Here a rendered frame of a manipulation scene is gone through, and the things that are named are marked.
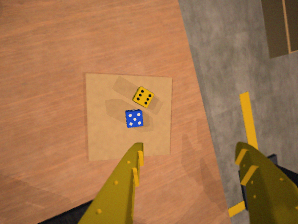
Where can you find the blue die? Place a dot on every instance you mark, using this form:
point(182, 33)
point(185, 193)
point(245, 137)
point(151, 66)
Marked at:
point(134, 118)

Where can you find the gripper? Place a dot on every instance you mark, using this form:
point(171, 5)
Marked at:
point(272, 197)

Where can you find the tan flat mat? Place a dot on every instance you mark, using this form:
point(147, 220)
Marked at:
point(108, 97)

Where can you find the yellow die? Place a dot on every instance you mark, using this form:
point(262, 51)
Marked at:
point(143, 97)

